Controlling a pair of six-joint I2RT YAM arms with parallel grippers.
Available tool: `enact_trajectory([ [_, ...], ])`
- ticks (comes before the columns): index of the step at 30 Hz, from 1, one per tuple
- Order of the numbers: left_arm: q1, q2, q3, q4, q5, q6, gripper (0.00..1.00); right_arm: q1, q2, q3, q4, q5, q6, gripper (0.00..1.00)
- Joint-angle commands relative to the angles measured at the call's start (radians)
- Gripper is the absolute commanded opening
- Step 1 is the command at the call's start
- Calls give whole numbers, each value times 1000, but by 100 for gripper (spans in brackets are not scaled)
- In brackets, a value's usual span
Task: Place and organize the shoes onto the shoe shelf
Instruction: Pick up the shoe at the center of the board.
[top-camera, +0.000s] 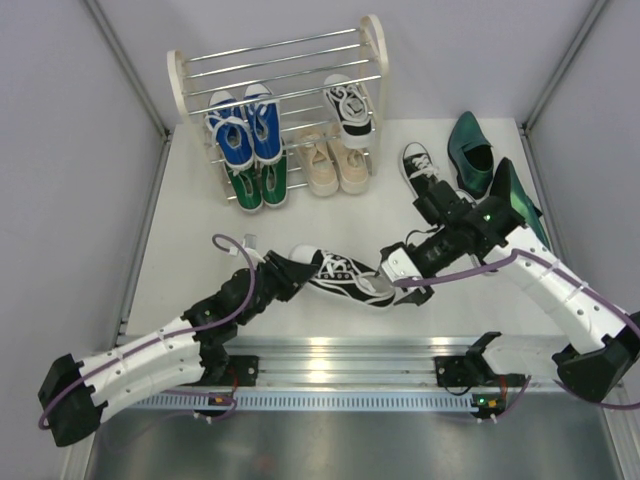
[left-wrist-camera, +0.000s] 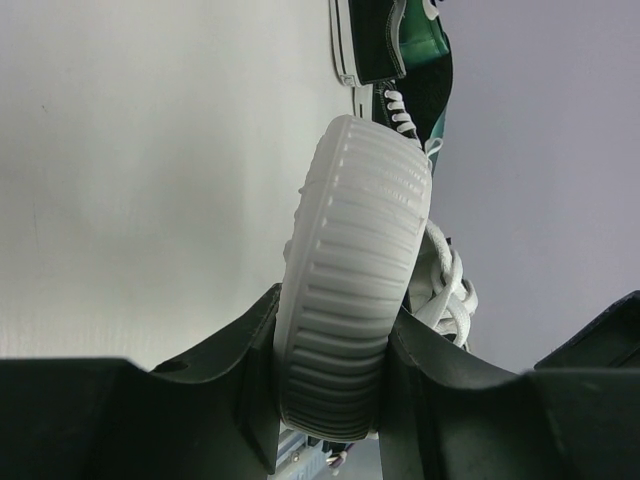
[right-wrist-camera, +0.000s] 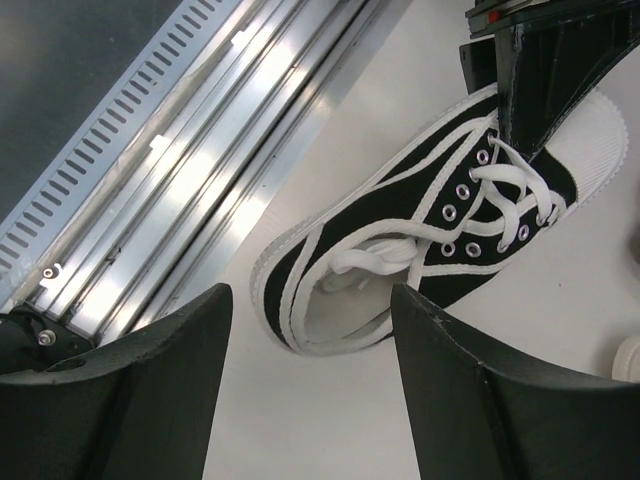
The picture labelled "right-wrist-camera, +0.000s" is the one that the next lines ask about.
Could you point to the aluminium mounting rail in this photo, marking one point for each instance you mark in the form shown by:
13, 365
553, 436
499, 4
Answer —
119, 264

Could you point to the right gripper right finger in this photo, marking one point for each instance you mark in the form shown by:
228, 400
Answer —
481, 409

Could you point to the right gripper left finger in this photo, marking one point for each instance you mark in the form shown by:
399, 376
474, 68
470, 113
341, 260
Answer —
140, 407

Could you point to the perforated cable tray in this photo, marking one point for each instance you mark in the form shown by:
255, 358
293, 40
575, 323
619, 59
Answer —
51, 203

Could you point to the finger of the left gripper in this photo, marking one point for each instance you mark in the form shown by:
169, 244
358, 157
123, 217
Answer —
548, 60

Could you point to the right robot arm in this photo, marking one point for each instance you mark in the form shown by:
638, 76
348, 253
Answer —
142, 407

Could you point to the black white sneaker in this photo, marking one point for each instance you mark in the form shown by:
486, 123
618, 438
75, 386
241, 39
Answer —
444, 216

